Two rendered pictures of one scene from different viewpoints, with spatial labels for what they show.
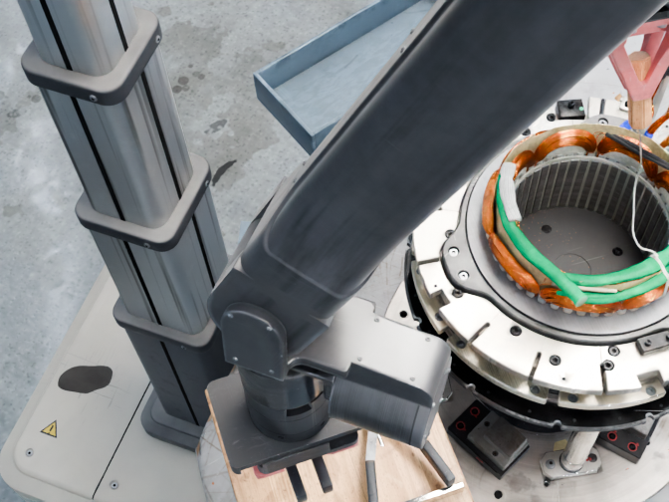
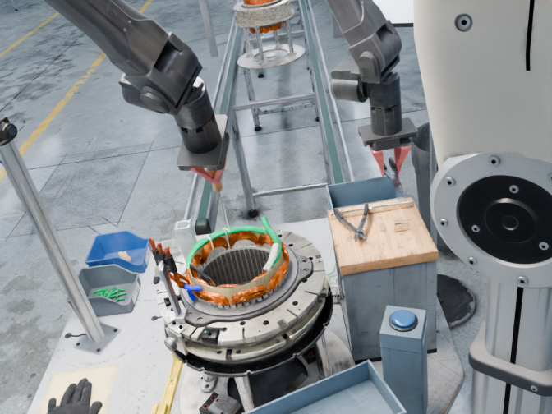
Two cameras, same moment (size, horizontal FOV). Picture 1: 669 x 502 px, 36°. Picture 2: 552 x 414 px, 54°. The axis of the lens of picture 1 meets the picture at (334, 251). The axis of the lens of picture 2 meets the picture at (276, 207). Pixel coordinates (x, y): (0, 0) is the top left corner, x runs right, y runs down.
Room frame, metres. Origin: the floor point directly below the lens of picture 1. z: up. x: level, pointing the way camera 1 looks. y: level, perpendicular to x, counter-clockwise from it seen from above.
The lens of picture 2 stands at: (1.22, 0.10, 1.74)
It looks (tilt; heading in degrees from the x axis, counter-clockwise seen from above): 32 degrees down; 198
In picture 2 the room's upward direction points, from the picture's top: 11 degrees counter-clockwise
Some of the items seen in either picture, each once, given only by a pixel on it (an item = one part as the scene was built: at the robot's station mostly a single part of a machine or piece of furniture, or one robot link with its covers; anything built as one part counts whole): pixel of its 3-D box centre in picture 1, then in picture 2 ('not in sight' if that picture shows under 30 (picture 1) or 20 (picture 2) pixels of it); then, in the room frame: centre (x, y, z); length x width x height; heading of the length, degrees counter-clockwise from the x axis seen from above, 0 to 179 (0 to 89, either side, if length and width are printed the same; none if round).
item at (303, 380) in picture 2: not in sight; (302, 395); (0.55, -0.14, 0.85); 0.06 x 0.04 x 0.05; 149
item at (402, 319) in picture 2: not in sight; (402, 318); (0.52, 0.06, 1.04); 0.04 x 0.04 x 0.01
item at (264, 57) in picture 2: not in sight; (266, 30); (-1.76, -0.73, 0.94); 0.39 x 0.39 x 0.30
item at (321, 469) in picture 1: (319, 464); not in sight; (0.24, 0.02, 1.19); 0.04 x 0.01 x 0.02; 16
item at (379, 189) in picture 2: not in sight; (369, 240); (0.14, -0.03, 0.92); 0.17 x 0.11 x 0.28; 105
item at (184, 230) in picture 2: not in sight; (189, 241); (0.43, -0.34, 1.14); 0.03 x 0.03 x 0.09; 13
